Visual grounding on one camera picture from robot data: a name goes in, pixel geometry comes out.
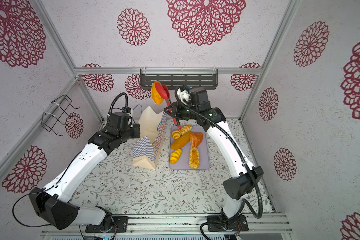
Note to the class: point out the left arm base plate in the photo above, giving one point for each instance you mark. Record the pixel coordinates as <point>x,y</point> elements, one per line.
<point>117,224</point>

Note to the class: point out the black wire wall rack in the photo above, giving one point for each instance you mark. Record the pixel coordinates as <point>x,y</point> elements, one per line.
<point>51,118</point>

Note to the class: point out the blue checkered paper bag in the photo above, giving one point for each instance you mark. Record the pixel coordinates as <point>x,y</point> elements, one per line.
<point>148,147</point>

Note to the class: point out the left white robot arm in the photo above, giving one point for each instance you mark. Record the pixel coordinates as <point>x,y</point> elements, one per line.
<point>52,203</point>

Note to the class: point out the small yellow striped bun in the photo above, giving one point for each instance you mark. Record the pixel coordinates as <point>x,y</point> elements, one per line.
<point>175,156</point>

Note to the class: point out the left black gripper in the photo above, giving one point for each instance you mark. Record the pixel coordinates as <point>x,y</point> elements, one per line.
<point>135,127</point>

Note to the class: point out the long orange bread loaf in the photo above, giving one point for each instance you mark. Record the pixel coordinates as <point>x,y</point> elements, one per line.
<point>181,141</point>

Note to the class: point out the small round striped bun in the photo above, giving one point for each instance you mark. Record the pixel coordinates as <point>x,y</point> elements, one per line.
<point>176,134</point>

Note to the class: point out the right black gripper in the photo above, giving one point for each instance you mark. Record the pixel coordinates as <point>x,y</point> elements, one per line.
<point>177,111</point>

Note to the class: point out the brown croissant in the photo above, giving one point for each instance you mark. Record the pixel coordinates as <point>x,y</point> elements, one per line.
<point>196,138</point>

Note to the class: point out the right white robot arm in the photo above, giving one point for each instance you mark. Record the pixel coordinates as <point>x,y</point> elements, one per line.
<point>242,187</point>

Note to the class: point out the red kitchen tongs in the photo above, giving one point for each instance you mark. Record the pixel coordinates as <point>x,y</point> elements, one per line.
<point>164,93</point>

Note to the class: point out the round golden bun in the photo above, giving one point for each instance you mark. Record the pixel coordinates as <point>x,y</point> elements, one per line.
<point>158,100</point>

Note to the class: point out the aluminium front rail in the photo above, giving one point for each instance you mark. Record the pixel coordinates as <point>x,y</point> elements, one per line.
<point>181,224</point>

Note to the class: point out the twisted light bread roll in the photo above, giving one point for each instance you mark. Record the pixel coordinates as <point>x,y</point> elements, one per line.
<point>186,128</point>

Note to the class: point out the oval topped bread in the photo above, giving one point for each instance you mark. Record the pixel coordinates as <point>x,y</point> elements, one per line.
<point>194,159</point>

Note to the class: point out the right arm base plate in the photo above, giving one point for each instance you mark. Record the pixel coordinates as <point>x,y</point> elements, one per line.
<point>228,224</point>

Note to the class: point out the grey wall shelf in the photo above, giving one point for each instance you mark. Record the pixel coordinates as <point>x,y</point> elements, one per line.
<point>172,79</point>

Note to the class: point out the lavender tray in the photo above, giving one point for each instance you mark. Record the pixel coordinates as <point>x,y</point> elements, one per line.
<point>183,163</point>

